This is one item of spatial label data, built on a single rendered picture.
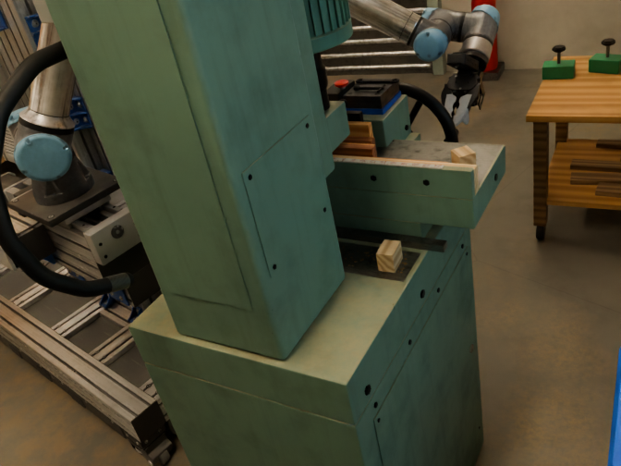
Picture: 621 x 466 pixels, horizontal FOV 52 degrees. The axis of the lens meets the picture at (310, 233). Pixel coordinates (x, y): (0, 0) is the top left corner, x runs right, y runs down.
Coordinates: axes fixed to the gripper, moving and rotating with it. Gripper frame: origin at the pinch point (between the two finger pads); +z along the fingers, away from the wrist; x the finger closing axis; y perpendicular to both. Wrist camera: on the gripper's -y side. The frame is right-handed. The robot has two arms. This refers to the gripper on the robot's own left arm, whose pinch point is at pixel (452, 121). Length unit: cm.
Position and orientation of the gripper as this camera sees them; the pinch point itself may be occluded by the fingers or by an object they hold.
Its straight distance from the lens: 155.8
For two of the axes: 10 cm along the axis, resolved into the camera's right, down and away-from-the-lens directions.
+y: 4.0, 4.4, 8.0
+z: -3.2, 8.9, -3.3
